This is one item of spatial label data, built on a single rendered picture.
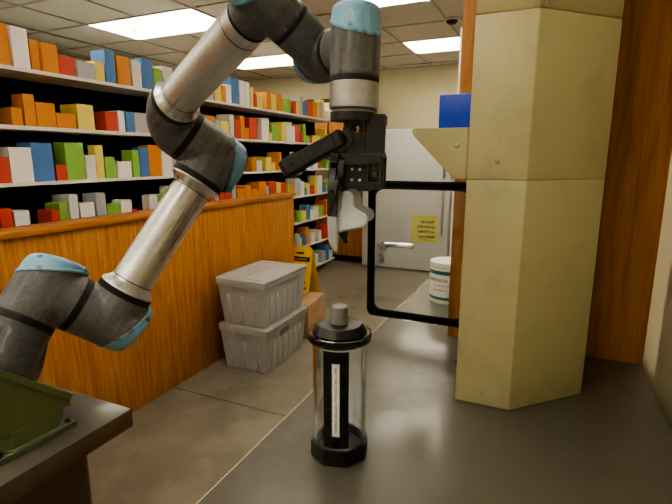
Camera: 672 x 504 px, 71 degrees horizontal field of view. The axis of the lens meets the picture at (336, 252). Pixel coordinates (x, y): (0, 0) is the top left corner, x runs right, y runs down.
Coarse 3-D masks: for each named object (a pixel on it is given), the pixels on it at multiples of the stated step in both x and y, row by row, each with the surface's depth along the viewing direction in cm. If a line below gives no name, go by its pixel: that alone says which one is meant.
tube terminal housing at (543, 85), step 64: (512, 64) 85; (576, 64) 87; (512, 128) 87; (576, 128) 90; (512, 192) 89; (576, 192) 93; (512, 256) 91; (576, 256) 96; (512, 320) 94; (576, 320) 99; (512, 384) 96; (576, 384) 103
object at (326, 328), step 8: (336, 304) 79; (344, 304) 79; (336, 312) 77; (344, 312) 78; (320, 320) 80; (328, 320) 80; (336, 320) 78; (344, 320) 78; (352, 320) 80; (320, 328) 77; (328, 328) 76; (336, 328) 76; (344, 328) 76; (352, 328) 76; (360, 328) 77; (320, 336) 76; (328, 336) 76; (336, 336) 75; (344, 336) 75; (352, 336) 76; (360, 336) 76
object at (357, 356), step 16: (368, 336) 77; (320, 352) 77; (336, 352) 75; (352, 352) 76; (320, 368) 77; (352, 368) 76; (320, 384) 78; (352, 384) 77; (320, 400) 78; (352, 400) 78; (320, 416) 79; (352, 416) 78; (320, 432) 80; (352, 432) 79; (352, 448) 79
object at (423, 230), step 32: (384, 192) 132; (416, 192) 128; (448, 192) 125; (384, 224) 134; (416, 224) 130; (448, 224) 126; (416, 256) 131; (448, 256) 128; (384, 288) 137; (416, 288) 133; (448, 288) 129
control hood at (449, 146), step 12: (420, 132) 94; (432, 132) 93; (444, 132) 92; (456, 132) 92; (468, 132) 91; (432, 144) 94; (444, 144) 93; (456, 144) 92; (468, 144) 91; (444, 156) 93; (456, 156) 92; (444, 168) 94; (456, 168) 93
